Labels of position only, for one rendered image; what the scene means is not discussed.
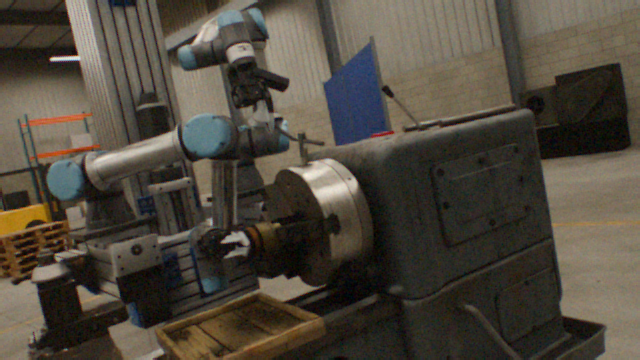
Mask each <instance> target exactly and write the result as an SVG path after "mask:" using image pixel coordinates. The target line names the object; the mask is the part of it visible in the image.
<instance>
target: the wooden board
mask: <svg viewBox="0 0 640 360"><path fill-rule="evenodd" d="M271 299H272V300H271ZM254 301H256V302H257V301H259V303H256V304H254V305H255V306H257V305H258V306H259V307H261V308H260V311H259V312H260V313H259V312H258V313H259V314H257V315H256V316H257V317H256V316H255V313H256V312H257V311H258V310H259V309H258V308H259V307H258V306H257V307H254V305H253V304H252V303H253V302H254ZM260 302H261V303H263V304H264V305H267V307H268V309H270V310H269V311H267V310H268V309H266V308H265V309H264V307H265V306H264V305H263V304H261V303H260ZM254 303H255V302H254ZM282 303H283V304H282ZM249 304H250V305H251V304H252V305H253V307H250V305H249ZM260 304H261V305H263V307H262V306H260ZM244 305H245V306H247V305H249V307H247V308H249V310H250V309H251V310H250V311H248V309H247V308H246V307H245V306H244ZM242 307H245V308H246V309H245V308H243V309H245V310H246V311H245V312H243V311H244V310H243V309H241V310H240V309H238V308H242ZM270 307H273V308H270ZM253 308H254V309H255V312H254V315H252V314H250V315H249V314H246V312H247V313H248V312H249V313H252V312H253V311H252V310H254V309H253ZM262 308H263V310H264V311H263V310H262ZM233 309H235V310H233ZM257 309H258V310H257ZM271 309H272V310H273V309H274V310H273V312H272V310H271ZM277 309H278V310H279V311H275V310H277ZM239 310H240V311H239ZM229 311H230V312H231V313H230V312H229ZM261 311H262V312H261ZM274 311H275V312H274ZM227 312H229V313H227ZM264 312H266V314H265V313H264ZM268 312H269V313H268ZM280 312H283V313H282V314H283V315H282V314H281V313H280ZM220 313H221V314H220ZM233 313H234V314H233ZM240 313H241V314H240ZM284 313H285V314H284ZM238 314H240V316H237V315H238ZM243 314H244V315H245V316H246V317H247V318H244V316H243ZM262 314H263V315H262ZM264 314H265V315H266V316H265V315H264ZM277 314H278V315H277ZM280 314H281V315H280ZM216 315H218V317H216ZM241 315H242V316H241ZM269 315H270V316H269ZM284 315H288V316H289V317H291V318H292V317H295V318H296V319H295V318H294V321H295V322H294V321H292V320H289V319H291V318H289V319H288V317H284ZM213 316H214V317H215V318H214V317H213ZM233 316H234V317H233ZM258 316H259V317H258ZM263 316H264V318H265V319H264V318H263ZM242 317H243V318H244V320H243V318H242ZM254 317H255V319H256V320H254ZM272 317H273V318H272ZM276 317H279V318H278V319H277V318H276ZM213 318H214V319H213ZM219 318H223V319H219ZM241 318H242V319H241ZM268 318H272V319H270V320H269V319H268ZM217 319H218V320H217ZM252 319H253V320H254V321H252ZM260 319H261V320H262V321H261V320H260ZM273 319H274V321H273ZM276 319H277V320H276ZM280 319H281V320H280ZM286 319H287V320H288V322H287V320H286ZM299 319H300V320H299ZM208 320H209V321H208ZM228 320H229V321H228ZM264 320H265V321H267V322H266V323H268V324H265V322H264ZM268 320H269V321H268ZM275 320H276V321H275ZM278 320H279V321H278ZM200 321H201V322H202V323H201V322H200ZM204 321H205V322H206V323H204ZM271 321H272V322H273V323H271V324H270V322H271ZM277 321H278V322H277ZM282 321H283V322H282ZM291 321H292V322H291ZM299 321H300V322H299ZM301 321H302V322H301ZM208 322H209V323H208ZM258 322H259V323H258ZM261 322H263V325H262V324H261ZM286 322H287V323H286ZM297 322H299V323H298V326H297V324H294V325H295V326H294V325H292V323H297ZM197 323H201V324H197ZM275 323H277V324H275ZM302 323H303V324H302ZM195 324H197V325H195ZM264 324H265V325H264ZM280 324H282V327H283V328H282V327H278V328H277V326H281V325H280ZM283 324H285V326H283ZM290 324H291V325H290ZM299 324H301V325H299ZM189 325H190V326H189ZM191 325H193V326H191ZM199 325H200V326H199ZM232 325H233V326H232ZM258 325H259V326H258ZM266 325H267V326H266ZM270 325H271V326H270ZM272 325H274V326H275V327H276V329H275V328H274V327H273V326H272ZM288 325H289V326H288ZM219 326H221V327H219ZM268 326H269V327H270V329H268V330H266V328H269V327H268ZM292 326H294V327H295V328H294V327H292ZM286 327H287V329H286ZM180 329H181V331H180ZM185 329H186V330H185ZM224 329H225V330H224ZM184 330H185V331H184ZM175 331H178V332H176V333H177V334H176V333H175ZM179 331H180V333H179ZM189 331H190V332H191V333H190V332H189ZM202 331H203V332H202ZM265 331H266V332H265ZM269 331H270V332H269ZM154 332H155V336H156V341H157V343H158V345H159V346H160V347H161V348H162V350H163V351H164V352H165V353H166V354H167V355H168V356H169V357H170V359H171V360H191V359H192V360H212V359H214V360H269V359H271V358H273V357H276V356H278V355H280V354H282V353H285V352H287V350H292V349H294V348H296V347H299V346H301V345H303V344H305V343H308V342H310V341H312V340H314V339H317V338H319V337H321V336H324V335H326V330H325V327H324V321H323V319H322V318H320V317H319V316H317V314H315V313H312V312H309V311H308V312H307V311H306V310H303V309H301V308H299V307H297V306H294V305H290V304H288V303H285V302H283V301H281V300H279V299H277V298H274V297H272V296H270V298H269V295H265V294H263V293H261V292H257V293H255V294H253V295H250V296H247V297H244V298H242V299H237V300H236V301H235V300H234V301H231V302H228V303H226V304H223V305H220V306H218V307H215V308H213V309H210V310H207V311H204V312H201V313H198V314H196V315H193V316H190V317H188V318H186V319H182V320H179V321H176V322H174V323H171V324H168V325H164V326H162V327H159V328H156V329H154ZM170 332H172V334H170ZM222 332H223V333H222ZM178 333H179V335H180V336H179V335H178ZM187 333H188V334H187ZM192 333H194V334H192ZM203 333H206V334H203ZM270 333H271V335H270ZM272 333H273V334H272ZM167 334H170V335H169V336H170V338H169V336H168V335H167ZM163 335H164V336H163ZM171 335H172V338H171ZM272 335H273V337H272ZM274 335H275V336H274ZM182 336H183V337H182ZM188 336H189V337H188ZM176 337H179V338H176ZM267 337H268V338H267ZM173 338H174V339H173ZM259 338H261V339H260V340H257V339H259ZM170 339H171V340H170ZM179 339H180V340H179ZM255 339H256V340H255ZM167 340H168V341H167ZM182 340H186V341H182ZM166 341H167V342H166ZM173 341H174V342H175V343H174V342H173ZM241 341H242V343H240V342H241ZM234 342H235V343H234ZM246 342H247V343H246ZM176 343H177V345H176ZM229 343H230V344H229ZM228 344H229V346H228ZM230 346H231V347H230ZM235 346H237V347H235ZM239 346H241V347H240V348H239V349H237V348H238V347H239ZM219 347H220V349H219ZM224 348H227V349H225V350H223V349H224ZM228 348H232V349H228ZM221 349H222V350H223V352H225V353H223V354H222V355H217V353H220V354H221V353H222V352H221V351H219V350H221ZM243 349H244V350H243ZM235 350H236V352H234V351H235ZM216 351H217V353H215V352H216ZM226 351H227V352H226ZM203 352H204V353H203ZM228 352H229V353H230V352H233V353H230V354H229V353H228ZM206 353H208V355H206ZM214 353H215V354H214ZM226 353H227V354H226ZM182 355H183V356H182ZM184 355H185V356H184ZM220 356H221V357H223V358H218V357H220ZM198 357H199V358H200V357H201V358H200V359H199V358H198ZM202 357H203V358H202ZM182 358H183V359H182Z"/></svg>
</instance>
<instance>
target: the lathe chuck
mask: <svg viewBox="0 0 640 360"><path fill-rule="evenodd" d="M308 165H312V166H309V167H300V166H302V165H298V166H293V167H289V168H285V169H282V170H280V171H279V172H278V173H277V174H276V175H275V179H276V181H277V183H278V185H279V187H280V189H281V191H282V192H283V194H284V196H285V198H286V200H287V202H288V204H289V207H290V209H291V210H292V211H296V212H298V213H299V214H300V215H301V218H299V219H298V220H296V221H293V220H292V221H290V223H286V224H282V225H281V227H282V226H285V225H289V224H292V223H296V222H300V221H304V220H314V219H325V218H328V217H330V216H329V214H333V216H335V218H336V222H337V226H338V230H339V231H337V234H336V235H334V233H331V234H325V235H322V236H319V237H316V238H313V239H307V243H306V244H304V245H302V264H301V281H302V282H304V283H305V284H307V285H309V286H311V287H320V286H323V285H325V284H328V283H331V282H333V281H336V280H338V279H341V278H344V277H347V276H350V275H351V274H353V273H354V272H355V271H356V269H357V268H358V266H359V263H360V260H361V255H362V247H363V236H362V227H361V222H360V217H359V213H358V210H357V207H356V203H355V201H354V198H353V196H352V194H351V192H350V190H349V188H348V186H347V185H346V183H344V182H343V180H342V179H341V178H340V176H339V175H338V174H337V173H336V172H335V171H334V170H333V169H332V168H331V167H329V166H328V165H326V164H324V163H321V162H311V163H308ZM345 262H351V265H350V267H349V268H348V269H345V270H343V271H339V268H340V266H341V265H342V264H343V263H345Z"/></svg>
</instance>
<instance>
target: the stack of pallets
mask: <svg viewBox="0 0 640 360"><path fill-rule="evenodd" d="M68 222H69V220H68V221H63V222H55V223H50V224H44V225H40V226H37V227H33V228H29V229H25V230H21V231H17V232H14V233H11V234H7V235H3V236H0V241H3V242H2V243H1V242H0V273H1V276H0V278H1V277H2V279H5V278H8V277H11V276H13V277H14V276H23V275H26V274H29V273H32V272H34V270H35V268H36V267H38V265H39V262H38V260H37V259H36V255H39V254H38V253H39V251H40V250H42V249H48V250H50V252H51V251H52V252H53V253H54V255H55V254H58V253H62V252H65V246H66V249H67V251H69V250H70V249H72V248H71V245H73V244H72V240H73V239H69V237H68V233H70V232H72V230H70V229H71V228H69V225H68ZM59 225H61V229H60V227H59ZM50 226H51V227H52V230H51V229H49V227H50ZM39 229H42V231H40V230H39ZM31 232H32V233H33V234H31ZM62 232H64V234H65V235H64V236H62ZM21 234H23V237H21ZM54 234H55V237H54ZM44 236H46V237H47V238H43V237H44ZM11 237H14V239H13V240H11ZM52 237H53V238H52ZM64 239H65V240H66V243H65V244H64ZM33 240H36V241H33ZM54 241H56V243H57V244H55V245H54V243H53V242H54ZM16 244H19V246H16V247H15V246H14V245H16ZM44 244H46V245H45V246H44ZM5 248H6V250H5ZM57 249H58V251H56V250H57ZM27 250H28V251H27ZM18 252H20V253H19V254H16V255H15V253H18ZM20 260H22V261H20ZM17 261H19V262H17ZM31 267H32V268H31ZM28 268H29V269H28ZM25 269H26V270H25ZM32 269H34V270H32ZM22 270H23V271H22ZM29 270H31V271H29ZM26 271H28V272H26ZM23 272H25V273H23ZM21 273H22V274H21ZM10 274H11V275H10Z"/></svg>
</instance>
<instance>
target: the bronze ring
mask: <svg viewBox="0 0 640 360"><path fill-rule="evenodd" d="M279 227H281V225H280V224H279V223H273V224H271V222H270V221H268V220H267V219H265V220H262V221H261V223H257V224H254V225H252V226H251V227H249V228H246V229H244V230H242V232H244V233H245V234H246V236H247V238H248V239H249V241H250V245H251V249H250V252H249V254H248V257H249V259H256V257H259V256H260V257H264V256H267V255H276V254H277V252H278V248H279V247H280V246H283V245H284V243H283V244H278V237H277V234H276V231H275V228H279Z"/></svg>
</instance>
